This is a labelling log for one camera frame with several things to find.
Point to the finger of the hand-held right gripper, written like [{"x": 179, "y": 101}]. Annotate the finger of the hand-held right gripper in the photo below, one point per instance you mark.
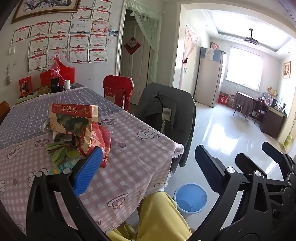
[
  {"x": 248, "y": 163},
  {"x": 274, "y": 151}
]

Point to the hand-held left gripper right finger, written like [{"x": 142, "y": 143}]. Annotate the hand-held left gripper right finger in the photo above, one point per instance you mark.
[{"x": 208, "y": 166}]

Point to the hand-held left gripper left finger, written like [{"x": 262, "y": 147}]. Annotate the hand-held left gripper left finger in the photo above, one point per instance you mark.
[{"x": 89, "y": 171}]

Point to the blue plastic bucket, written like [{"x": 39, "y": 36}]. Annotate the blue plastic bucket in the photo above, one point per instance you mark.
[{"x": 189, "y": 197}]

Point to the red snack packet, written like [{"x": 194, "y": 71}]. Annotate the red snack packet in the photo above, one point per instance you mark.
[{"x": 101, "y": 136}]

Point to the red-topped cardboard box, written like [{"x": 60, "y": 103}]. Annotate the red-topped cardboard box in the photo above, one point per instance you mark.
[{"x": 69, "y": 122}]

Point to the small green bin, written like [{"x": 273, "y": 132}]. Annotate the small green bin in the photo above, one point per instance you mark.
[{"x": 288, "y": 141}]

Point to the light green wrapper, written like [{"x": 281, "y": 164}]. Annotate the light green wrapper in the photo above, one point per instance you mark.
[{"x": 62, "y": 167}]

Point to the dark wooden desk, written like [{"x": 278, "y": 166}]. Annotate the dark wooden desk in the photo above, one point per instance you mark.
[{"x": 274, "y": 120}]

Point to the green leaf scraps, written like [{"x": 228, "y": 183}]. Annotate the green leaf scraps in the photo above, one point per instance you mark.
[{"x": 57, "y": 150}]

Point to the pink checked tablecloth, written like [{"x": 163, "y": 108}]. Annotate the pink checked tablecloth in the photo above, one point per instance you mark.
[{"x": 129, "y": 162}]

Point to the dark wooden chair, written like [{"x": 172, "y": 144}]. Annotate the dark wooden chair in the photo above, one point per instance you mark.
[{"x": 260, "y": 111}]

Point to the black snack packet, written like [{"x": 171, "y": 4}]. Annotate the black snack packet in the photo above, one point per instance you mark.
[{"x": 62, "y": 138}]

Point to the black kettle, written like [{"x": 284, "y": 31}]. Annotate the black kettle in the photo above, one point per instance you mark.
[{"x": 274, "y": 103}]

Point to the round table brown cloth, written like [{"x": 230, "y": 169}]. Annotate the round table brown cloth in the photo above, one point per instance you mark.
[{"x": 244, "y": 102}]

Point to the colourful desk ornaments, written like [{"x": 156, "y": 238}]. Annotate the colourful desk ornaments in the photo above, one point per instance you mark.
[{"x": 269, "y": 92}]

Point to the brown cardboard carton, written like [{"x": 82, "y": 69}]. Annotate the brown cardboard carton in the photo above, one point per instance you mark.
[{"x": 231, "y": 100}]

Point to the red carton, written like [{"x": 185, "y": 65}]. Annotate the red carton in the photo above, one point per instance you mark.
[{"x": 223, "y": 99}]

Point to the person's yellow trousers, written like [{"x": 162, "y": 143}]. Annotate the person's yellow trousers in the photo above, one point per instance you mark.
[{"x": 157, "y": 213}]

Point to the grey grid tablecloth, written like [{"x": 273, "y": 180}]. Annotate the grey grid tablecloth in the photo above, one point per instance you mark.
[{"x": 34, "y": 111}]

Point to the silver refrigerator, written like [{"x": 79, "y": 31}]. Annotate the silver refrigerator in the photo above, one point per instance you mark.
[{"x": 208, "y": 81}]

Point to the grey jacket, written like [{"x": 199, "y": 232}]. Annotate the grey jacket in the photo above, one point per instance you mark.
[{"x": 150, "y": 99}]

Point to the bright window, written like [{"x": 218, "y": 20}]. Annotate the bright window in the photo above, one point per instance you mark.
[{"x": 245, "y": 67}]

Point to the white cup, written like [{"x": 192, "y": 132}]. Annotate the white cup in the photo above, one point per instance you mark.
[{"x": 66, "y": 84}]

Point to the green flat boxes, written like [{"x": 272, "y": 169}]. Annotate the green flat boxes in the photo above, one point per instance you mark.
[{"x": 34, "y": 92}]

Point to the cola bottle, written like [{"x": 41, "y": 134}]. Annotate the cola bottle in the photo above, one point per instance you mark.
[{"x": 55, "y": 81}]

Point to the red gift bag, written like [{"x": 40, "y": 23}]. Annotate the red gift bag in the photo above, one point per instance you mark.
[{"x": 68, "y": 74}]

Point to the brown wooden chair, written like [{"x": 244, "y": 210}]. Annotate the brown wooden chair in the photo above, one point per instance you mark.
[{"x": 4, "y": 111}]

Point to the white door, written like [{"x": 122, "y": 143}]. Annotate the white door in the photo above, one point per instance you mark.
[{"x": 136, "y": 76}]

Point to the red picture box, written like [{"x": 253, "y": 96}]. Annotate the red picture box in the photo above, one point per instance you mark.
[{"x": 25, "y": 85}]

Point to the ceiling fan lamp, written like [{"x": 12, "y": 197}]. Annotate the ceiling fan lamp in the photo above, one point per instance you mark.
[{"x": 251, "y": 39}]

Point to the box on refrigerator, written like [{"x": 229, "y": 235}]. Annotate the box on refrigerator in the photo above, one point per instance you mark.
[{"x": 214, "y": 45}]

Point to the pink door curtain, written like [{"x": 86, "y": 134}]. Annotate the pink door curtain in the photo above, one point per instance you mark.
[{"x": 190, "y": 41}]

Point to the red diamond door decoration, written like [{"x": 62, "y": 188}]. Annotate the red diamond door decoration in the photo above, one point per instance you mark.
[{"x": 132, "y": 45}]

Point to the green lace curtain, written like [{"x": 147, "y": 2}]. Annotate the green lace curtain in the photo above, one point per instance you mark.
[{"x": 152, "y": 34}]

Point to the framed blossom painting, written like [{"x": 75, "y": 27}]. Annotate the framed blossom painting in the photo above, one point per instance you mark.
[{"x": 46, "y": 7}]

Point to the framed wall picture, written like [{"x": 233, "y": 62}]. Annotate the framed wall picture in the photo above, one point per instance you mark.
[{"x": 287, "y": 70}]

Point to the oval wall hanging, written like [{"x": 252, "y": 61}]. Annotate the oval wall hanging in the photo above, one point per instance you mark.
[{"x": 8, "y": 80}]

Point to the wall of red-bordered certificates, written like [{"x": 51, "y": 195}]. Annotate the wall of red-bordered certificates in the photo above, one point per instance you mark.
[{"x": 57, "y": 41}]

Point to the small wall photo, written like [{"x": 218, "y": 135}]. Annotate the small wall photo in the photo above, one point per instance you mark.
[{"x": 113, "y": 33}]

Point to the white light switch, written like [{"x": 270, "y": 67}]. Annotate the white light switch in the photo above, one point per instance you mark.
[{"x": 11, "y": 50}]

